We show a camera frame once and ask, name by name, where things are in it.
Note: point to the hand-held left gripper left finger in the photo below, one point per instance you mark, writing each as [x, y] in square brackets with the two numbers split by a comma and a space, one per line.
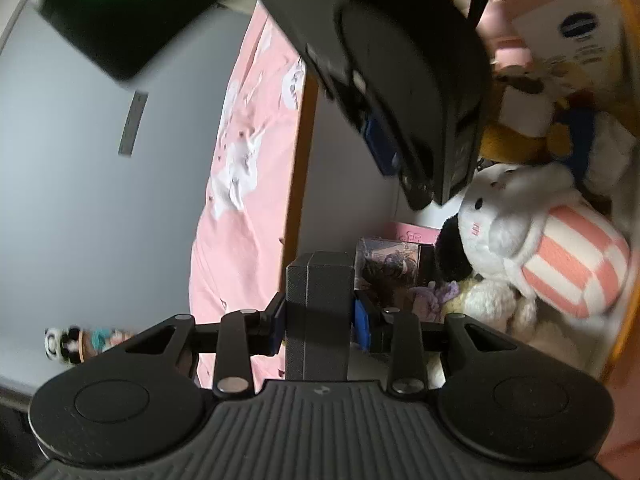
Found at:
[272, 325]

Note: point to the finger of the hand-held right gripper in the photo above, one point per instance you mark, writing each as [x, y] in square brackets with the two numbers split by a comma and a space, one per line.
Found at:
[380, 145]

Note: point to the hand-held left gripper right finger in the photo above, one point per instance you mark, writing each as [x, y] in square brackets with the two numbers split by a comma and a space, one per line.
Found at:
[362, 325]

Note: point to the dark grey box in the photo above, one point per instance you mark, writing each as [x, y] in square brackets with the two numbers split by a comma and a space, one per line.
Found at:
[320, 310]

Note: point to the orange cardboard box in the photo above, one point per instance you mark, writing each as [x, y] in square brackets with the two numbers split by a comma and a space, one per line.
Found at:
[345, 200]

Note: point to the printed anime card pack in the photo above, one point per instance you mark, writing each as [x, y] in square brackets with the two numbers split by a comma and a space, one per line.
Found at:
[385, 260]

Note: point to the crochet bunny plush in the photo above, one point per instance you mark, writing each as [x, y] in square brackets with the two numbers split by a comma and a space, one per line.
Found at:
[480, 300]

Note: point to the brown dog plush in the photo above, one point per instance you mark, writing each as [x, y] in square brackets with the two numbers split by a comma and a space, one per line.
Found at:
[510, 140]

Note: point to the white lotion tube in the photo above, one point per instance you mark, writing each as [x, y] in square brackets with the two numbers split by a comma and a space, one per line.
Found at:
[575, 35]

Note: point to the white plush with striped hat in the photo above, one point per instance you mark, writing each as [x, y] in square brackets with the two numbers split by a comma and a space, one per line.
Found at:
[565, 255]

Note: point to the pink printed duvet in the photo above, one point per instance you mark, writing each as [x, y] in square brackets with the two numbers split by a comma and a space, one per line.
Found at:
[235, 240]

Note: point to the clear tube of plush toys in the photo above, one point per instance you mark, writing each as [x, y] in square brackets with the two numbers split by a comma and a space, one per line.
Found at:
[107, 341]

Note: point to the panda plush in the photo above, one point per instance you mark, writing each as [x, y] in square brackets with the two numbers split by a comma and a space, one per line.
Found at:
[62, 344]

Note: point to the grey wall plate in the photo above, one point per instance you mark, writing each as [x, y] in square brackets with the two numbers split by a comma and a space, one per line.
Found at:
[133, 122]

